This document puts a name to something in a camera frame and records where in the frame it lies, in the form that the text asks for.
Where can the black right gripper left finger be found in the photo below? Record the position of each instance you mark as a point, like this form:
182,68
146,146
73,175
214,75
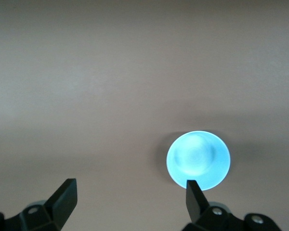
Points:
62,204

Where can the light blue bowl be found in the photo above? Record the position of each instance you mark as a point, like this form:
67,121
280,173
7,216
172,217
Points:
197,156

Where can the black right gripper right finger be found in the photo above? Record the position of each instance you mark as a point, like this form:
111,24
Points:
195,202

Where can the brown table cover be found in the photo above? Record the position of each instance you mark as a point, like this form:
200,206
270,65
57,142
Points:
110,84

